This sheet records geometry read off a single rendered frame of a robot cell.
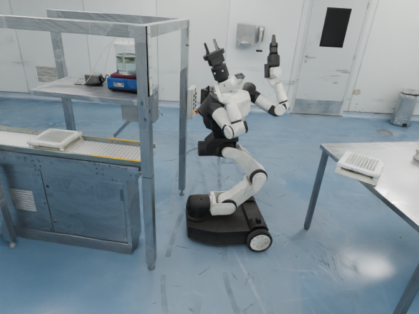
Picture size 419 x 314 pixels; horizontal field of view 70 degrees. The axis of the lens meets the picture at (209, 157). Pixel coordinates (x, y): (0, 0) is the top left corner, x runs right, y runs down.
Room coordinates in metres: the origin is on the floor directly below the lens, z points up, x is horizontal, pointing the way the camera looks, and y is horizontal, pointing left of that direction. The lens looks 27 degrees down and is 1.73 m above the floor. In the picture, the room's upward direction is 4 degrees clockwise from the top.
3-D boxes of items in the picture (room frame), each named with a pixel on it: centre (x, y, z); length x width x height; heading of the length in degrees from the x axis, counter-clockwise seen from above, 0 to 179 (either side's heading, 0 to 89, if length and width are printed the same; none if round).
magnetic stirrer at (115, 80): (1.81, 0.50, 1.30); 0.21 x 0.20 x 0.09; 173
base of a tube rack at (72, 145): (1.83, 1.04, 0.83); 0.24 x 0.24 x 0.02; 82
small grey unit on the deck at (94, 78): (1.85, 0.73, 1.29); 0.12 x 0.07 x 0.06; 83
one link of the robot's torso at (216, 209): (2.04, -0.12, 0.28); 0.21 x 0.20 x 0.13; 99
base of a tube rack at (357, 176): (1.73, -0.98, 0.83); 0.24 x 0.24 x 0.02; 56
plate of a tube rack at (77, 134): (1.83, 1.04, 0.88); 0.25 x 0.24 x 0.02; 172
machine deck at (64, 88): (1.78, 0.69, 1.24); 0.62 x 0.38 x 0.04; 83
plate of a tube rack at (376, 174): (1.73, -0.98, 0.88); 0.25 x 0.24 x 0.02; 146
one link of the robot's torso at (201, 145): (2.03, -0.05, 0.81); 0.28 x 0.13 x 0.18; 99
